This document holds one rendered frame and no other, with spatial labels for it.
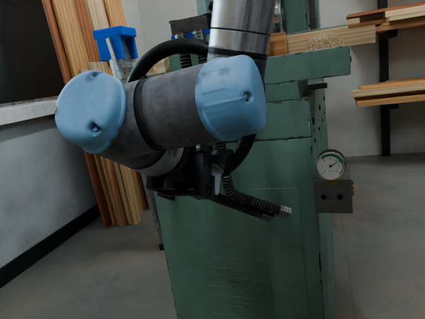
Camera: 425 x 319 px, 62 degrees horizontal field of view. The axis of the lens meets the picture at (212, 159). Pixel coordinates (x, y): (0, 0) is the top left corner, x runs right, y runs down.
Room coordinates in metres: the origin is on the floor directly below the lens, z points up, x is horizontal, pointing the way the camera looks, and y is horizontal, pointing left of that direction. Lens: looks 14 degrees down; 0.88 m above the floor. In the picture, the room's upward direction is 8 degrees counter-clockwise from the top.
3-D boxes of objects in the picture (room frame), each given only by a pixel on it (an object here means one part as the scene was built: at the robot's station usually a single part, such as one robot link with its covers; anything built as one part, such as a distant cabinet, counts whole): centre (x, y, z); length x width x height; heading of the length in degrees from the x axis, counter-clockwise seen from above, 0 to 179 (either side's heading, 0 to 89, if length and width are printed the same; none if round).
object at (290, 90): (0.97, -0.07, 0.82); 0.40 x 0.21 x 0.04; 68
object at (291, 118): (1.14, -0.13, 0.76); 0.57 x 0.45 x 0.09; 158
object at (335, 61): (0.92, -0.06, 0.87); 0.61 x 0.30 x 0.06; 68
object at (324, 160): (0.74, -0.25, 0.65); 0.06 x 0.04 x 0.08; 68
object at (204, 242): (1.14, -0.13, 0.35); 0.58 x 0.45 x 0.71; 158
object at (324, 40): (0.85, -0.29, 0.92); 0.14 x 0.09 x 0.04; 158
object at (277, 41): (0.98, -0.11, 0.93); 0.24 x 0.01 x 0.06; 68
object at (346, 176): (0.80, -0.28, 0.58); 0.12 x 0.08 x 0.08; 158
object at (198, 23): (0.84, -0.03, 0.99); 0.13 x 0.11 x 0.06; 68
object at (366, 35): (0.99, -0.17, 0.92); 0.55 x 0.02 x 0.04; 68
